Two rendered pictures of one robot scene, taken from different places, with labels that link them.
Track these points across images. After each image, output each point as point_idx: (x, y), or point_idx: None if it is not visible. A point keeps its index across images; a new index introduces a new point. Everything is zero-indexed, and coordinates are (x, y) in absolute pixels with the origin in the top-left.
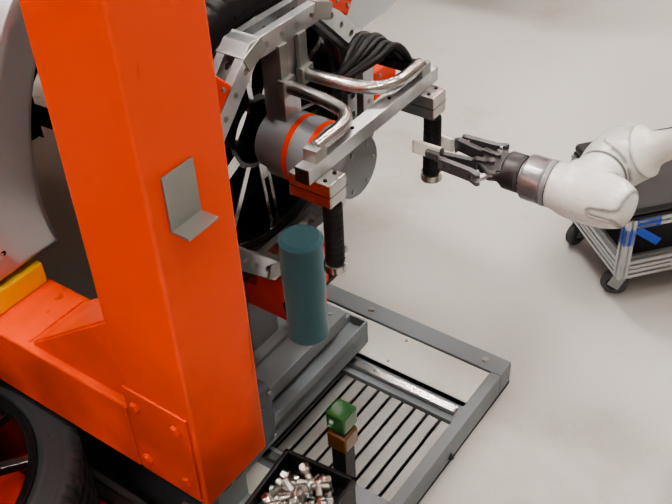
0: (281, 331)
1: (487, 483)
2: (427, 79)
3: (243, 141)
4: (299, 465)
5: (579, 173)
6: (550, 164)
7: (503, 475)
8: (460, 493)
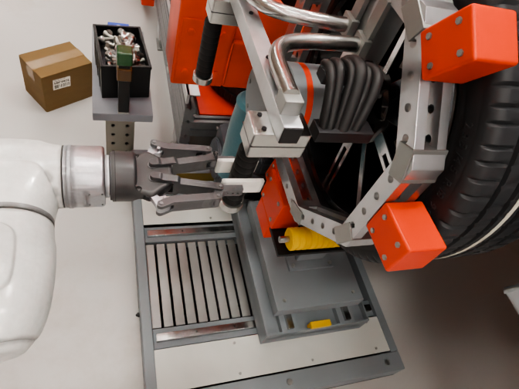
0: (291, 259)
1: (103, 321)
2: (274, 113)
3: (374, 116)
4: (135, 60)
5: (17, 145)
6: (67, 152)
7: (96, 335)
8: (116, 301)
